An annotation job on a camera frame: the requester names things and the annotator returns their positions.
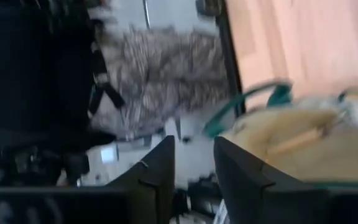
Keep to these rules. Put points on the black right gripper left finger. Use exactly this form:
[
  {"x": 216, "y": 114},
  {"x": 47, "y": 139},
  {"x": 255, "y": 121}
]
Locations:
[{"x": 148, "y": 186}]

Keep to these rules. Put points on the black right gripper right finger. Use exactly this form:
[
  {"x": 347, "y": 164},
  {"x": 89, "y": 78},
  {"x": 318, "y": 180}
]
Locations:
[{"x": 253, "y": 186}]

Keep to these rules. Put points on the beige gardening bag green trim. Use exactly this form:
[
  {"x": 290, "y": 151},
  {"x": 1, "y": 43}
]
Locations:
[{"x": 306, "y": 146}]

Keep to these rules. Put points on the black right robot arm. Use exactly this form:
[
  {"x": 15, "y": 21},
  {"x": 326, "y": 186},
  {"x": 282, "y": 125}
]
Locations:
[{"x": 33, "y": 77}]

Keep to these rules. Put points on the potted plant black pot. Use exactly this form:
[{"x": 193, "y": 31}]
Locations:
[{"x": 166, "y": 77}]

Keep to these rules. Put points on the black aluminium table frame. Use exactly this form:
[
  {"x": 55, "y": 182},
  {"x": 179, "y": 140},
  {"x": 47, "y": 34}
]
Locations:
[{"x": 230, "y": 62}]

